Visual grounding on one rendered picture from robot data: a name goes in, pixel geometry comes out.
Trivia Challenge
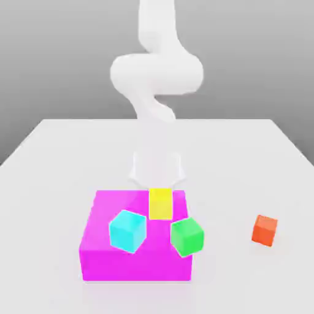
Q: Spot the small yellow cube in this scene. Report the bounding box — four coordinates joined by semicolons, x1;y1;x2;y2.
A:
148;188;173;221

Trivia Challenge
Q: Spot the small cyan cube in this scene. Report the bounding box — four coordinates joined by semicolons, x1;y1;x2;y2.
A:
109;209;147;254

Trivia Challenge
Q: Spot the small green cube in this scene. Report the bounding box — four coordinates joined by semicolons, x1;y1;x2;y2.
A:
170;216;205;258

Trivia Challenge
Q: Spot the small orange cube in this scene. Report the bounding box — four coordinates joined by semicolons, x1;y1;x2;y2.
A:
251;215;278;248

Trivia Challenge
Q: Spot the large magenta box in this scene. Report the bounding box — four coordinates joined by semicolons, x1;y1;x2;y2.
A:
78;189;193;282

